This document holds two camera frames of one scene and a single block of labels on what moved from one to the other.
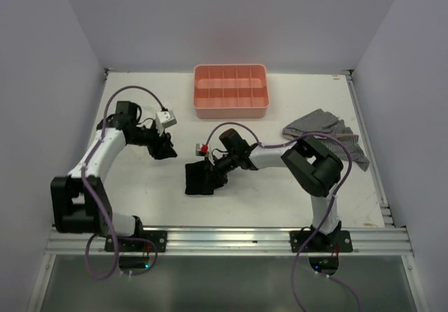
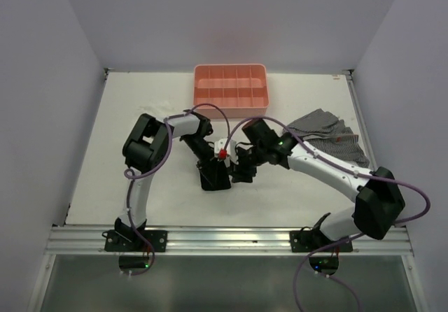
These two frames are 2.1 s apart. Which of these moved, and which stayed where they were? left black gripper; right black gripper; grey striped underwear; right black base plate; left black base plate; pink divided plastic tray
Moved: left black gripper; right black gripper
Stayed: left black base plate; grey striped underwear; right black base plate; pink divided plastic tray
